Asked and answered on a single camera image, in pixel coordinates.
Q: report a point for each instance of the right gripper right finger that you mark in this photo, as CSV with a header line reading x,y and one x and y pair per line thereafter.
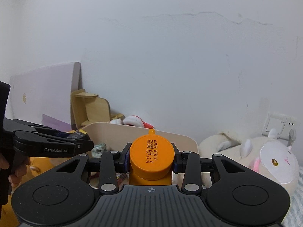
x,y
188,163

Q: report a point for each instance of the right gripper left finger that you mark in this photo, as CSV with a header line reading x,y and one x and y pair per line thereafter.
x,y
113,162

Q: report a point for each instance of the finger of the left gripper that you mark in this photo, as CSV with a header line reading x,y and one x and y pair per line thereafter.
x,y
51,147
41,128

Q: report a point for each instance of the small black box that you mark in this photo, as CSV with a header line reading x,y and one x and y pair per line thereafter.
x,y
79,135

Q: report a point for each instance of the small white red plush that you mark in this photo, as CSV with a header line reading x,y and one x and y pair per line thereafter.
x,y
132,120

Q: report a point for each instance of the orange hamster plush toy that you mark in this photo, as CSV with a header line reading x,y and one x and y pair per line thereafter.
x,y
39,165

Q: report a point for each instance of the beige plastic storage bin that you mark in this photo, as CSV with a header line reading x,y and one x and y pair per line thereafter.
x,y
116,136

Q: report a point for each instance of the lilac white headboard panel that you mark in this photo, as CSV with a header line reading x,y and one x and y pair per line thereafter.
x,y
42,96

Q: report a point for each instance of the wooden board stand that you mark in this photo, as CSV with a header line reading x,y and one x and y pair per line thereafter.
x,y
88,108

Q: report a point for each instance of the white sheep plush toy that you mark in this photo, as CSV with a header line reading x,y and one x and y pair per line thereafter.
x,y
265,155

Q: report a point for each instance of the light blue quilted bedding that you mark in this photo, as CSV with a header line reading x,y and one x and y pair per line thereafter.
x,y
294,218

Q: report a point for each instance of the white wall socket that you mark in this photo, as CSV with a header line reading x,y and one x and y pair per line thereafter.
x,y
282,123

